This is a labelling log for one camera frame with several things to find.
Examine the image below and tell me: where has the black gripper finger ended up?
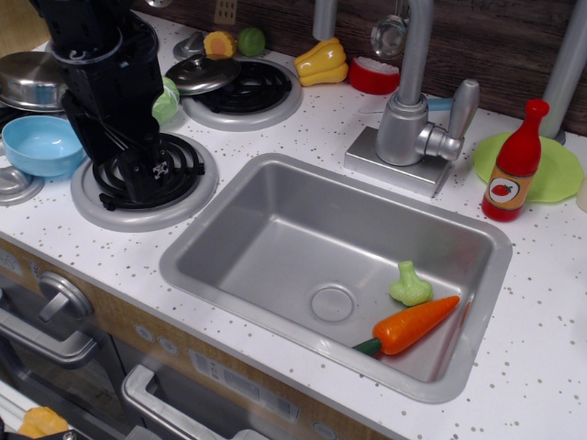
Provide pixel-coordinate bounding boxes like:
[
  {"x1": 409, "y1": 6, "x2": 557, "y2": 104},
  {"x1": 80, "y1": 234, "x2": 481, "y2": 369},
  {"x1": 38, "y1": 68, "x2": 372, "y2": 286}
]
[{"x1": 118, "y1": 148, "x2": 172, "y2": 203}]

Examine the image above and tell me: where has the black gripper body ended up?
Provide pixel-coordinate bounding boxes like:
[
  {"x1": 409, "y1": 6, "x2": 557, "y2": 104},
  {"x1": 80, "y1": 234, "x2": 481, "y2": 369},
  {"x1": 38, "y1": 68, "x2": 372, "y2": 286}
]
[{"x1": 50, "y1": 11, "x2": 167, "y2": 171}]

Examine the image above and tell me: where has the red ketchup bottle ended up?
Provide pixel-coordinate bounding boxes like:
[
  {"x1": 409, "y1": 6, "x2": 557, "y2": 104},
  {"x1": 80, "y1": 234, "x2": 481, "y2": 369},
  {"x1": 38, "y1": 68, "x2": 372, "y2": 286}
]
[{"x1": 482, "y1": 99, "x2": 549, "y2": 222}]

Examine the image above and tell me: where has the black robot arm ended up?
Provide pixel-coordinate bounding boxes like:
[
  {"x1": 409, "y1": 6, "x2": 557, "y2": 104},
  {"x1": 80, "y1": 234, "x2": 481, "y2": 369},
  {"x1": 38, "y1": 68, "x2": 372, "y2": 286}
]
[{"x1": 33, "y1": 1, "x2": 170, "y2": 205}]

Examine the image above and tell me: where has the silver sink basin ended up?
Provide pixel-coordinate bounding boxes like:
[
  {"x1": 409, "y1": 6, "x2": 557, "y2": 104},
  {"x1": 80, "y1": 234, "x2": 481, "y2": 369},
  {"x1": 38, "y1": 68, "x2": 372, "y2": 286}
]
[{"x1": 160, "y1": 154, "x2": 513, "y2": 403}]

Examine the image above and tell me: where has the front black stove burner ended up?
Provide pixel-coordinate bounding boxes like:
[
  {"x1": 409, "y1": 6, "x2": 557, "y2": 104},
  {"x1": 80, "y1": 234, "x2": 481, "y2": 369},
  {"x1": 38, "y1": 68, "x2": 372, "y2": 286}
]
[{"x1": 71, "y1": 133, "x2": 218, "y2": 232}]

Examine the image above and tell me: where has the green toy cabbage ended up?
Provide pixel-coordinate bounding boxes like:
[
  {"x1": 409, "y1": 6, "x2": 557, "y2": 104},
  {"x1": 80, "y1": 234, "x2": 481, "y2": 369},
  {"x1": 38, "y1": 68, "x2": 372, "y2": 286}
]
[{"x1": 151, "y1": 76, "x2": 180, "y2": 126}]

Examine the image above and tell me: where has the steel pot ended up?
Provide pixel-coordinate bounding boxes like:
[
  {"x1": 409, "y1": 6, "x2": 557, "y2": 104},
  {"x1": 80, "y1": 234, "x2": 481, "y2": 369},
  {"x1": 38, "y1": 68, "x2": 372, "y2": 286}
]
[{"x1": 1, "y1": 51, "x2": 66, "y2": 113}]

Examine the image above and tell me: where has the steel pot lid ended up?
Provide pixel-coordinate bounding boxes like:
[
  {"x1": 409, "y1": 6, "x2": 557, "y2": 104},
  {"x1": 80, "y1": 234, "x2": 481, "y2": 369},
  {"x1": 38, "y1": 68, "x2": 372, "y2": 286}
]
[{"x1": 165, "y1": 54, "x2": 240, "y2": 95}]

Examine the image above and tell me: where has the blue plastic bowl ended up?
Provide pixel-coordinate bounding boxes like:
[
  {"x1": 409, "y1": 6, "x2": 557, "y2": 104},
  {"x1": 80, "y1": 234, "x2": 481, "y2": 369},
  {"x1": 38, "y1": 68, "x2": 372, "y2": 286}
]
[{"x1": 2, "y1": 115, "x2": 86, "y2": 178}]

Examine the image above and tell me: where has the silver stove knob rear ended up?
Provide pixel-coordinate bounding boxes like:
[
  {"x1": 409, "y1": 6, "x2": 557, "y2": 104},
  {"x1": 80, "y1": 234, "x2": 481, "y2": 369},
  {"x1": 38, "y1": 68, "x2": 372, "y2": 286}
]
[{"x1": 173, "y1": 30, "x2": 205, "y2": 61}]

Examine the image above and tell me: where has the silver stove knob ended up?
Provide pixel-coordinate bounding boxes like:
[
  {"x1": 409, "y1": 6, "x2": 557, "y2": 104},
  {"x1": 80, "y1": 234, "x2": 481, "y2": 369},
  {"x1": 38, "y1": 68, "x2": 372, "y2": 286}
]
[
  {"x1": 173, "y1": 30, "x2": 205, "y2": 61},
  {"x1": 0, "y1": 166, "x2": 44, "y2": 206}
]

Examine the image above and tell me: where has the yellow toy corn slice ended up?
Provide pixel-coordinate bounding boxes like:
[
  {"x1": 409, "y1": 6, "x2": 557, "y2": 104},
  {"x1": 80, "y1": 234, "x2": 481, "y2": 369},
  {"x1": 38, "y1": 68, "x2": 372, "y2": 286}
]
[{"x1": 204, "y1": 31, "x2": 237, "y2": 58}]

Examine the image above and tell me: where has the silver stove knob left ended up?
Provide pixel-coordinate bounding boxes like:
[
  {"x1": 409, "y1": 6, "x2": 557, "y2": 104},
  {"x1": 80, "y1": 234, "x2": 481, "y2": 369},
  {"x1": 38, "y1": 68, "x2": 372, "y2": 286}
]
[{"x1": 0, "y1": 166, "x2": 44, "y2": 206}]

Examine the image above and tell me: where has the rear right stove burner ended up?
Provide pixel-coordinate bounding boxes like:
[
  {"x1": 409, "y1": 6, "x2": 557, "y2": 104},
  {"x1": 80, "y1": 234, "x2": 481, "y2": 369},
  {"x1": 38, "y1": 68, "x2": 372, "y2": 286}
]
[{"x1": 181, "y1": 60, "x2": 303, "y2": 132}]

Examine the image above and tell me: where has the green toy lime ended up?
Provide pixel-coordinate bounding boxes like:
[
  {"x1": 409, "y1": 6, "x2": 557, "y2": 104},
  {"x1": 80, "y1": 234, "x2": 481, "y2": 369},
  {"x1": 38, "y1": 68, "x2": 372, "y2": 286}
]
[{"x1": 237, "y1": 27, "x2": 266, "y2": 57}]

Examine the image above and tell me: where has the grey oven dial knob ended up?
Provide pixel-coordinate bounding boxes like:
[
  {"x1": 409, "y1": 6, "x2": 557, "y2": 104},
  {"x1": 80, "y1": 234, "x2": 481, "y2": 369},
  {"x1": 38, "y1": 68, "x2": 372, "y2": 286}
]
[{"x1": 39, "y1": 271, "x2": 94, "y2": 324}]

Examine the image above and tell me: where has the yellow toy bell pepper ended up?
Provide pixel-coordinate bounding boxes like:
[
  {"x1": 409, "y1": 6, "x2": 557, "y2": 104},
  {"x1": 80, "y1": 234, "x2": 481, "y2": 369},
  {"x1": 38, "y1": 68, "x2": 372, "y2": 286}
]
[{"x1": 293, "y1": 38, "x2": 349, "y2": 87}]

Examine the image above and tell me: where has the silver faucet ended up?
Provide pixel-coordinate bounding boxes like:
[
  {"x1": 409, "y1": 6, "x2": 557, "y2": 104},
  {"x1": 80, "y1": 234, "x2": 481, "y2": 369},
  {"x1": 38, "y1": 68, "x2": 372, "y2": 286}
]
[{"x1": 344, "y1": 0, "x2": 480, "y2": 197}]

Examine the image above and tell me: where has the yellow toy food bottom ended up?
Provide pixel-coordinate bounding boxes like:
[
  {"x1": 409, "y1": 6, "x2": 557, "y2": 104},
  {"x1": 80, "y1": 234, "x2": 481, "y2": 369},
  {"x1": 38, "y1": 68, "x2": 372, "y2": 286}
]
[{"x1": 17, "y1": 407, "x2": 69, "y2": 439}]

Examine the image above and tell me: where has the hanging steel ladle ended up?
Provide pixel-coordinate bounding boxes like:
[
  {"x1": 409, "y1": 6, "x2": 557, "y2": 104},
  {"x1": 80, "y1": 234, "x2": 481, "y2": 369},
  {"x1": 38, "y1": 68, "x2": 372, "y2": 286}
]
[{"x1": 371, "y1": 1, "x2": 409, "y2": 61}]

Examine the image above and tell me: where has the light green toy garlic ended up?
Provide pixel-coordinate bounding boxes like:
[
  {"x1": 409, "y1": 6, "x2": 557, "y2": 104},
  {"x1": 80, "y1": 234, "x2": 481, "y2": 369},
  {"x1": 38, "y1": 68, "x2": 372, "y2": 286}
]
[{"x1": 389, "y1": 260, "x2": 433, "y2": 307}]

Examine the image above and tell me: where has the orange toy carrot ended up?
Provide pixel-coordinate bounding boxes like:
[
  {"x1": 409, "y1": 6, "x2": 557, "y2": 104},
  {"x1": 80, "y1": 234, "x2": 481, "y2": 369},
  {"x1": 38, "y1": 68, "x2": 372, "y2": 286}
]
[{"x1": 353, "y1": 296, "x2": 460, "y2": 357}]

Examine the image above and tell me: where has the green plastic plate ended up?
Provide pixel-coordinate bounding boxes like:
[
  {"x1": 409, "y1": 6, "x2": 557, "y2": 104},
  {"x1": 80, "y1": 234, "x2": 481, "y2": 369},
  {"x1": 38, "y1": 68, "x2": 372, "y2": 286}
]
[{"x1": 473, "y1": 132, "x2": 585, "y2": 203}]

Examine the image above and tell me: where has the cream object right edge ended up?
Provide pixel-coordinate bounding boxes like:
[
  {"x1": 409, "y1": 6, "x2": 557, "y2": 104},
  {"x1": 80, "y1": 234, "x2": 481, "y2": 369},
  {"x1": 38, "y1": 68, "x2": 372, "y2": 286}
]
[{"x1": 576, "y1": 179, "x2": 587, "y2": 212}]

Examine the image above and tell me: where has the grey oven door handle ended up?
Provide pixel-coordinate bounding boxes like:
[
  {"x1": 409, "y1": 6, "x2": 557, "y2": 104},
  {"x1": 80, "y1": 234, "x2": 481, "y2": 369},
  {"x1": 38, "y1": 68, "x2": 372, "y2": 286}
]
[{"x1": 1, "y1": 309, "x2": 100, "y2": 369}]

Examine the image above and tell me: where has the grey dishwasher door handle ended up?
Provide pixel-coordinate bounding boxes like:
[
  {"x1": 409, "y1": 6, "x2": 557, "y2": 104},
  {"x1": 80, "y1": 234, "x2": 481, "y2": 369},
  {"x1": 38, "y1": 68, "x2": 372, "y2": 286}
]
[{"x1": 120, "y1": 363, "x2": 270, "y2": 440}]

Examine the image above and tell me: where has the grey vertical post centre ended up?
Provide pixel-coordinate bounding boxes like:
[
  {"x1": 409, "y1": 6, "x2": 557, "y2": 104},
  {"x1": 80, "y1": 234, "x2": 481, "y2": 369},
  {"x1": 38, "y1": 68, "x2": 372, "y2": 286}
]
[{"x1": 313, "y1": 0, "x2": 338, "y2": 41}]

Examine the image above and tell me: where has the blue utensil handle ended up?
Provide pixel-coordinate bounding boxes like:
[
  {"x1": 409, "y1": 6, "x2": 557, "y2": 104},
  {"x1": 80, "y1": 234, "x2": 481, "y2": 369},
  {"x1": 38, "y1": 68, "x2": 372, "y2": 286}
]
[{"x1": 427, "y1": 97, "x2": 453, "y2": 112}]

